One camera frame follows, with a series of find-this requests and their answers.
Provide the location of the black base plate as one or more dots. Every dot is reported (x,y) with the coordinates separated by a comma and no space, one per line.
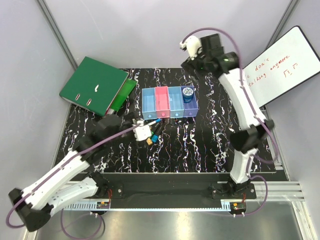
(169,191)

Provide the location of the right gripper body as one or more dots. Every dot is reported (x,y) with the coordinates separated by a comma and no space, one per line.
(199,63)

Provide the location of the light blue bin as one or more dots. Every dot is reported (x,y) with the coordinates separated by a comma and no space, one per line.
(176,102)
(149,103)

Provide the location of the purple bin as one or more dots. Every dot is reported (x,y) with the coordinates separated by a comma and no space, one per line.
(191,108)

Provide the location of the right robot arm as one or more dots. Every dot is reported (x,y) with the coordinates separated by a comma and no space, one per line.
(253,124)

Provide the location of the blue eraser cap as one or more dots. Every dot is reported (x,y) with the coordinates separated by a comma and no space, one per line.
(154,138)

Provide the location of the orange small eraser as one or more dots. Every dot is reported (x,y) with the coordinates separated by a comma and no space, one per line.
(149,142)

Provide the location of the green transparent folder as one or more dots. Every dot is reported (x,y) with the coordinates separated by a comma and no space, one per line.
(122,95)

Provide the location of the white whiteboard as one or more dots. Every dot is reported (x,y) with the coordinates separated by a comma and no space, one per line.
(287,63)

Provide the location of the pink bin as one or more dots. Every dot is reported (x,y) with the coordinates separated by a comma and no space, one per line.
(162,102)

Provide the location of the blue cleaning gel jar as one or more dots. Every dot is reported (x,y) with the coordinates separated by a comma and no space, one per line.
(187,94)

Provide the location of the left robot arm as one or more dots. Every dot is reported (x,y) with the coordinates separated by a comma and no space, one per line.
(37,203)

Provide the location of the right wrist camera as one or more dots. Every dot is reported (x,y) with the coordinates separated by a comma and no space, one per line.
(192,45)

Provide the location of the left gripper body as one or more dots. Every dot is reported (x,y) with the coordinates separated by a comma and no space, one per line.
(128,118)

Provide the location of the light blue middle bin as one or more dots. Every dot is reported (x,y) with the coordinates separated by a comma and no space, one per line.
(176,102)

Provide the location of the aluminium frame rail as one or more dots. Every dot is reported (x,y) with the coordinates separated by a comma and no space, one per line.
(275,190)

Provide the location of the black marker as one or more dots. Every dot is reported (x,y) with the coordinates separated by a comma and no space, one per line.
(157,129)

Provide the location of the light blue left bin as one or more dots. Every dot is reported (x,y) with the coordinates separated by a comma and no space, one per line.
(149,103)

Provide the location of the green ring binder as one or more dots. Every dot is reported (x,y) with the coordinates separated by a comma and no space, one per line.
(94,86)

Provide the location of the white blue-capped marker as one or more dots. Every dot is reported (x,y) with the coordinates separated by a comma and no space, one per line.
(154,122)

